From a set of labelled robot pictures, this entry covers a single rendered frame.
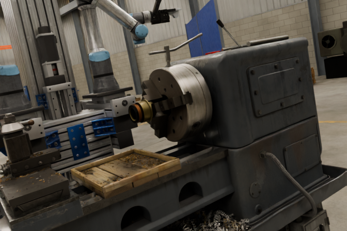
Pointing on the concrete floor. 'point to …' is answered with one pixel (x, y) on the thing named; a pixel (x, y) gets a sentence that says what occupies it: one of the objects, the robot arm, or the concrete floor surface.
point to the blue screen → (215, 37)
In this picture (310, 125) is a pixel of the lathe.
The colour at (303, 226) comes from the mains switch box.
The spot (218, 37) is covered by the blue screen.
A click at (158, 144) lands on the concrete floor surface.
